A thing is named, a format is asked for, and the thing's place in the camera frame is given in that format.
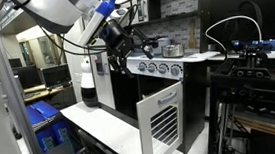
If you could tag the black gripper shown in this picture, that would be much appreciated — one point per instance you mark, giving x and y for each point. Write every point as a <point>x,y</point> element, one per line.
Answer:
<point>117,35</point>

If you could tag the white oven door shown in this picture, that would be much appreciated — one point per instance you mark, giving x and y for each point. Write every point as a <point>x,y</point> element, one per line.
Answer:
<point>149,132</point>

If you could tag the grey stove knob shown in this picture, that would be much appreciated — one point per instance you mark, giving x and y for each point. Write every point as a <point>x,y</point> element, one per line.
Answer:
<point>152,67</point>
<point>163,68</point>
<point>175,70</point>
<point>142,66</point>

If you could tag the white fridge door with dispenser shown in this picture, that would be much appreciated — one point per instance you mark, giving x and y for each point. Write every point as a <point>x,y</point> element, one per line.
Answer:
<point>107,89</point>

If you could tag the white toy microwave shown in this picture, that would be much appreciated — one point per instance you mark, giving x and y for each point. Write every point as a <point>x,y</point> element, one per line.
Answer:
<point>142,8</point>

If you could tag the white black cylinder device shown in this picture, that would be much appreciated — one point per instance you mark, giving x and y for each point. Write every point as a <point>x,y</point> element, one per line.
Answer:
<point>88,84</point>

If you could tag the wooden spatula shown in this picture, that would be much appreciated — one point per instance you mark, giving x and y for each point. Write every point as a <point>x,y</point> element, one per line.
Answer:
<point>192,40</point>

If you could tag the white toy kitchen unit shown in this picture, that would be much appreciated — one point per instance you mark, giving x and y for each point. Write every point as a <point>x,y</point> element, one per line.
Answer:
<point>195,92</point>

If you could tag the small black background monitor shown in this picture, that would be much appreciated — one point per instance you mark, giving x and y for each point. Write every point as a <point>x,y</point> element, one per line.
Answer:
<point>57,75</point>
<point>28,76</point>

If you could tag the blue storage box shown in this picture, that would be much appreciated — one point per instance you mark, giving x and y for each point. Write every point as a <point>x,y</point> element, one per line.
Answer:
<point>54,136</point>
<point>41,110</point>

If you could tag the metal overhead shelf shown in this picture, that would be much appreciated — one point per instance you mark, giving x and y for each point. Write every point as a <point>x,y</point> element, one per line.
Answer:
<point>8,19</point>

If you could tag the large black monitor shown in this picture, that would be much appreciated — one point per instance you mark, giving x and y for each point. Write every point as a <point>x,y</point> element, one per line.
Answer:
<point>255,6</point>

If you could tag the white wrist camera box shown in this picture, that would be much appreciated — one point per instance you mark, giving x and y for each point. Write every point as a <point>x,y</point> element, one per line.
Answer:
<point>93,27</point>

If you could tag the aluminium frame post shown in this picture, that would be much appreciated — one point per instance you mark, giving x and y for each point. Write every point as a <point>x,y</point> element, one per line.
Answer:
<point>3,72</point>

